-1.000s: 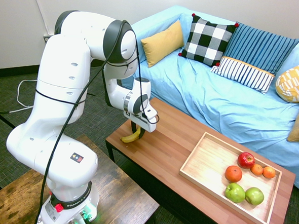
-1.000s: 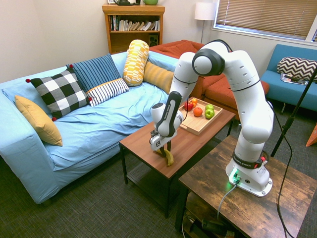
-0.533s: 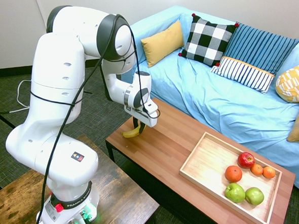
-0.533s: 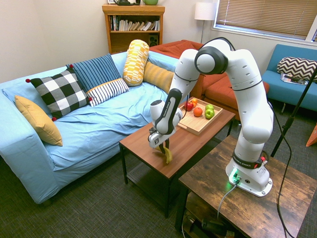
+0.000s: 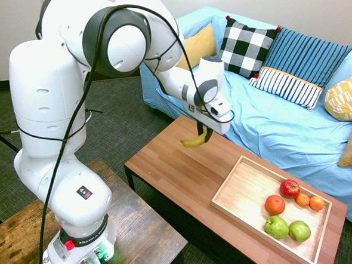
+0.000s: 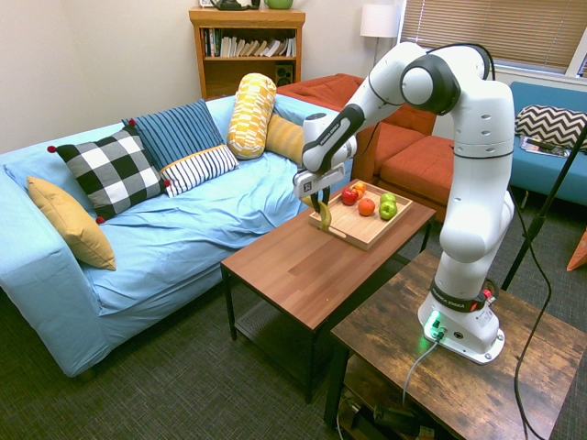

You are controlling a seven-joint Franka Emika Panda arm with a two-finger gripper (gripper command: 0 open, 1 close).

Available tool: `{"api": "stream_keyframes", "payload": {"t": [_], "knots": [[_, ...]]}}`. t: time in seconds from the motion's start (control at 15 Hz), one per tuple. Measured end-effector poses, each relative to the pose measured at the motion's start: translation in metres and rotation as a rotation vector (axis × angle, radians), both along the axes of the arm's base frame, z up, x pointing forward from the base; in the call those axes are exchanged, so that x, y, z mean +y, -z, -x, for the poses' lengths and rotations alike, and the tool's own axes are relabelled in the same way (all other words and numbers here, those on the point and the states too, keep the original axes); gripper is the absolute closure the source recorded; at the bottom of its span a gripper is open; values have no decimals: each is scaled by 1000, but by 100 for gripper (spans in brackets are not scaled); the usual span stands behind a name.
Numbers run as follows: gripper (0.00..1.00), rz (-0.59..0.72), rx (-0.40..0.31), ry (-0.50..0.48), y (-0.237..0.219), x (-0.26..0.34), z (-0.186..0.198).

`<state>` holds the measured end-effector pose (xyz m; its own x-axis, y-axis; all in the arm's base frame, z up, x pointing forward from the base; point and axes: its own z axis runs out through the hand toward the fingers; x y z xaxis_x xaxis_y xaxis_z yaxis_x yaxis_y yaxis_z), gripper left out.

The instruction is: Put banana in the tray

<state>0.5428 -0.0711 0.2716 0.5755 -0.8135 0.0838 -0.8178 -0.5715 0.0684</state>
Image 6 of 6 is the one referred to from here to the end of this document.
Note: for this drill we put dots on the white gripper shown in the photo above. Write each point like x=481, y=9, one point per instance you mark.
x=306, y=185

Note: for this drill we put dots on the yellow banana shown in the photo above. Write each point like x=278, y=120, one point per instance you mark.
x=325, y=220

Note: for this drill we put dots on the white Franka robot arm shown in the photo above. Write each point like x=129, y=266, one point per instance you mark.
x=477, y=183

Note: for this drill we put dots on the light wooden tray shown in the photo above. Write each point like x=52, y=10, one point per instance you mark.
x=362, y=229

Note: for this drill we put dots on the red apple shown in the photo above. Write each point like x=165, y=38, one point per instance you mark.
x=349, y=196

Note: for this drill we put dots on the small orange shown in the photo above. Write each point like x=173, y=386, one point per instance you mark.
x=359, y=194
x=360, y=186

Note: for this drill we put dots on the large orange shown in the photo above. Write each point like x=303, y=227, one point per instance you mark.
x=366, y=207

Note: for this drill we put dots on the green apple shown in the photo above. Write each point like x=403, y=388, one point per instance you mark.
x=388, y=197
x=388, y=211

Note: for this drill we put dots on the textured mustard pillow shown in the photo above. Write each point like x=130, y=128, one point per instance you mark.
x=284, y=137

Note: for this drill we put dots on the reddish wood coffee table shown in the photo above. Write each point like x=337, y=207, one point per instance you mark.
x=298, y=275

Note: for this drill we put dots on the yellow white patterned bolster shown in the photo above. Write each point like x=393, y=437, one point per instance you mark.
x=250, y=114

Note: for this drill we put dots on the white navy striped pillow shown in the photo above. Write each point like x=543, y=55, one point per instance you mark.
x=197, y=169

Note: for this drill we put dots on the small black speaker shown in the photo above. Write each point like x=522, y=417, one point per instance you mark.
x=284, y=74

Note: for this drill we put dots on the light blue sofa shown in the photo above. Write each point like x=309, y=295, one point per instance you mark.
x=183, y=229

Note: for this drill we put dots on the wooden bookshelf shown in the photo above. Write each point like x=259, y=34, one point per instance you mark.
x=247, y=69

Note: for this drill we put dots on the blue striped pillow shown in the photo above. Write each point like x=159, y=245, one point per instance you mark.
x=179, y=128

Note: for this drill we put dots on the row of paperback books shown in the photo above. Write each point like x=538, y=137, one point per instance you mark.
x=247, y=48

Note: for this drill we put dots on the white floor lamp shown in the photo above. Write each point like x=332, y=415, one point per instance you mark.
x=380, y=20

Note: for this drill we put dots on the green round vase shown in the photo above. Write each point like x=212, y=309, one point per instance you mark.
x=279, y=3

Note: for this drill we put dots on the black white checkered pillow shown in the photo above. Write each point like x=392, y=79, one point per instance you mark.
x=114, y=174

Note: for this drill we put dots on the black white ornament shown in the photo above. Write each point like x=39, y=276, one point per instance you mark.
x=236, y=4

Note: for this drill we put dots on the teal blue couch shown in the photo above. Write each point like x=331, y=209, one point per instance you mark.
x=541, y=179

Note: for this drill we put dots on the colourful magazine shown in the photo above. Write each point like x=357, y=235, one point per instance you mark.
x=536, y=146

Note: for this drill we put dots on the black power device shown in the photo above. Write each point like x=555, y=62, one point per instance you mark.
x=394, y=414

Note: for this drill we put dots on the wooden window blinds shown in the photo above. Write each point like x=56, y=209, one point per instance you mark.
x=481, y=27

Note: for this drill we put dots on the rustic dark wood table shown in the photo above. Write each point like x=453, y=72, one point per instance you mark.
x=458, y=389

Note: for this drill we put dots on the black white chevron pillow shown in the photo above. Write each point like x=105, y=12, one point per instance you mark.
x=550, y=124

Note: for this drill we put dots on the plain mustard pillow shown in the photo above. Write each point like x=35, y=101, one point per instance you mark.
x=73, y=224

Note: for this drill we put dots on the orange triangular object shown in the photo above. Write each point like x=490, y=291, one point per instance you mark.
x=580, y=256

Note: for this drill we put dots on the black camera stand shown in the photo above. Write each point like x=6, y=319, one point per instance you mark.
x=541, y=219

